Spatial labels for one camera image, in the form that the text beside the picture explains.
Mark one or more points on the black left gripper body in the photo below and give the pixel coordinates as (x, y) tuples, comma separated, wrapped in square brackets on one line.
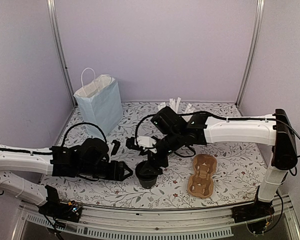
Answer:
[(113, 174)]

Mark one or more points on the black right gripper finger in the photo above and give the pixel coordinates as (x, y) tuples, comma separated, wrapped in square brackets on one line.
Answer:
[(145, 170), (158, 171)]

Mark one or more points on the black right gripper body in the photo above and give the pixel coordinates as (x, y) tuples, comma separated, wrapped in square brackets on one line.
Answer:
[(152, 159)]

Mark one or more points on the brown cardboard cup carrier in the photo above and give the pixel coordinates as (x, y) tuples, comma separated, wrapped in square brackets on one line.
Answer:
[(201, 183)]

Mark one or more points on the light blue paper bag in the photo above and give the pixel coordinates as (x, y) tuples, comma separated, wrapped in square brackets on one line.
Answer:
[(99, 103)]

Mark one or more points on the black paper coffee cup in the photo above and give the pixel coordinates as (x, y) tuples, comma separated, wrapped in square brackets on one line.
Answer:
[(147, 183)]

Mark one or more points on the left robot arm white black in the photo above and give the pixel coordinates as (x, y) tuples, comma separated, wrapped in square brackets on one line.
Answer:
[(91, 160)]

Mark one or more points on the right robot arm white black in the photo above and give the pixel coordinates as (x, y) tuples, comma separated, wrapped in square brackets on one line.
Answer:
[(206, 128)]

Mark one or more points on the bundle of white wrapped straws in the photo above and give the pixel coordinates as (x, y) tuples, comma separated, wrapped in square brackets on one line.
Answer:
[(174, 104)]

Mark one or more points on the floral patterned table mat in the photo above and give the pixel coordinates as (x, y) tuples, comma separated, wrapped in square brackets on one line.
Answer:
[(240, 169)]

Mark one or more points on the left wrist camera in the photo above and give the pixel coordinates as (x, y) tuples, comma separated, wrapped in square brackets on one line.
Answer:
[(115, 145)]

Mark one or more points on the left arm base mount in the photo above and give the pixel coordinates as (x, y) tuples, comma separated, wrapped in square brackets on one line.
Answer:
[(70, 211)]

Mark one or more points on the front aluminium rail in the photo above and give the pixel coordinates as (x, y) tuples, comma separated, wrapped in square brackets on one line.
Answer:
[(113, 223)]

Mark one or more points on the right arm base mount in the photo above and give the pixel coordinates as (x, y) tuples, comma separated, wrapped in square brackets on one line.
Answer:
[(259, 213)]

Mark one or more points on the left aluminium frame post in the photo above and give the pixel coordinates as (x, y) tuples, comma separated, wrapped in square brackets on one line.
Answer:
[(51, 6)]

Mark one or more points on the aluminium frame post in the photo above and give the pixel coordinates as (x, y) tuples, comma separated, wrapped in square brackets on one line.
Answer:
[(260, 4), (51, 6)]

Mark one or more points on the right aluminium frame post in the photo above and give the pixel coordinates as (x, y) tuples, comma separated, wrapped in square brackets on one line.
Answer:
[(260, 4)]

